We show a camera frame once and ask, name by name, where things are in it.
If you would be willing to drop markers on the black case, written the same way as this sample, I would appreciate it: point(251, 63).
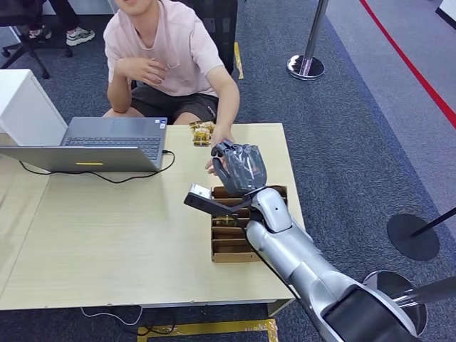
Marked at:
point(220, 28)

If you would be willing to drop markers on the grey laptop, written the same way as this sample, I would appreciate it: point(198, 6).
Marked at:
point(114, 134)

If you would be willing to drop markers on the white board with black edge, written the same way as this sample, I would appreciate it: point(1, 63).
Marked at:
point(449, 7)

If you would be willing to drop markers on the pile of printed cards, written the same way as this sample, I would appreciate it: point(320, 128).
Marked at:
point(202, 134)

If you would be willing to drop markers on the chrome stanchion with round base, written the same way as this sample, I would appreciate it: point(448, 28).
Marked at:
point(388, 285)
point(306, 67)

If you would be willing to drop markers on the long yellow floor tape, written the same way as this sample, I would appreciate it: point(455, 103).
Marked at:
point(214, 326)

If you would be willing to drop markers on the wooden slotted card holder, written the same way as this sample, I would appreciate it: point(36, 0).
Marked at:
point(228, 245)

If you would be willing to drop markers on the black office chair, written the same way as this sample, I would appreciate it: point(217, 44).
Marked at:
point(26, 47)

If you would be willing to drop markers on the person's right forearm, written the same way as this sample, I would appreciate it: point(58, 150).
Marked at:
point(117, 94)

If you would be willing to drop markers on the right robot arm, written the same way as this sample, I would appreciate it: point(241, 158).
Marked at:
point(303, 255)

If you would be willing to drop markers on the red floor tape line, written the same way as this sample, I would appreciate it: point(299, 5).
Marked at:
point(409, 63)

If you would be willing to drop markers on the printed card with autumn tree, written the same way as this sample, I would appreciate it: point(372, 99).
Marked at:
point(224, 221)

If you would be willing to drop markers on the white cabinet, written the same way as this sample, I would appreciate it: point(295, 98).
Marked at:
point(25, 104)

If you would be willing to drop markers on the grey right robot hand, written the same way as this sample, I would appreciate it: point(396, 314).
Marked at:
point(244, 167)

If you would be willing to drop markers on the black stanchion with round base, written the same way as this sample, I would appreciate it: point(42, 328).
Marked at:
point(409, 238)

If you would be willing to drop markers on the person's right hand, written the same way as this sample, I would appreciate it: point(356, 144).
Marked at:
point(142, 70)

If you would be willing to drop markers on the person's left hand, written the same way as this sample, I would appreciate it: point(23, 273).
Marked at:
point(223, 134)

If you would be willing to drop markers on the short yellow floor tape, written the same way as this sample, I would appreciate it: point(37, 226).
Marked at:
point(238, 59)

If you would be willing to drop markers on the person's left forearm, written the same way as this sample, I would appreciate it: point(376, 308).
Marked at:
point(228, 104)

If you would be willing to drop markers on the wrist camera with black bracket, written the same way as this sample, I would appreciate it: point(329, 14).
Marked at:
point(199, 192)

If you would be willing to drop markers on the person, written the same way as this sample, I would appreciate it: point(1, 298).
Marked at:
point(80, 37)
point(171, 42)

